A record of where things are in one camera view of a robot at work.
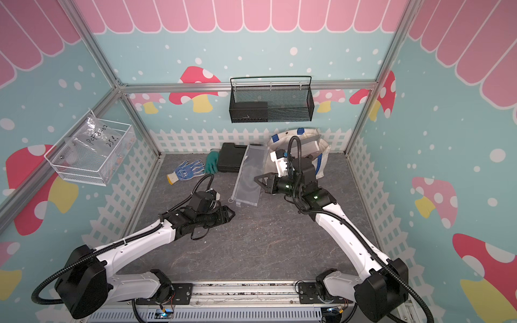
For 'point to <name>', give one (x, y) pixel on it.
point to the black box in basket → (249, 112)
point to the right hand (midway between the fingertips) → (254, 175)
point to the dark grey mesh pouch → (246, 190)
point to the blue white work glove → (186, 171)
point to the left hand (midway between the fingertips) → (229, 219)
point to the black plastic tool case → (230, 157)
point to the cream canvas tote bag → (312, 147)
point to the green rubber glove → (211, 164)
